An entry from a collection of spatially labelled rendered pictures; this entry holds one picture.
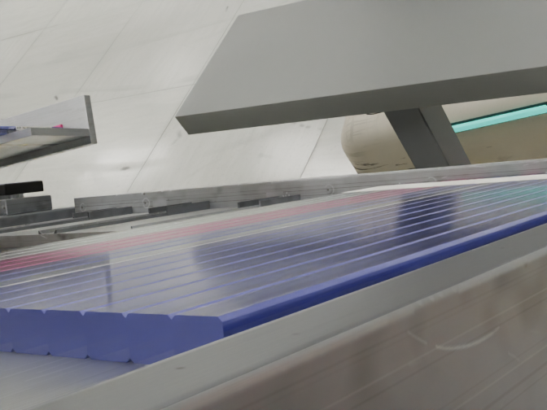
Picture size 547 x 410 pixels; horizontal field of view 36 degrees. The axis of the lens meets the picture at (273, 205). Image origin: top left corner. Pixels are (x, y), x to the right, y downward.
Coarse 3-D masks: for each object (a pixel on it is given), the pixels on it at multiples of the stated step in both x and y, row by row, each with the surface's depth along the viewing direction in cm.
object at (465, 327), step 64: (512, 256) 21; (320, 320) 15; (384, 320) 15; (448, 320) 17; (512, 320) 20; (128, 384) 12; (192, 384) 12; (256, 384) 12; (320, 384) 13; (384, 384) 15; (448, 384) 17; (512, 384) 20
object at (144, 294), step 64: (384, 192) 60; (448, 192) 52; (512, 192) 46; (0, 256) 37; (64, 256) 34; (128, 256) 31; (192, 256) 29; (256, 256) 27; (320, 256) 25; (384, 256) 24; (448, 256) 25; (0, 320) 21; (64, 320) 20; (128, 320) 19; (192, 320) 17; (256, 320) 18
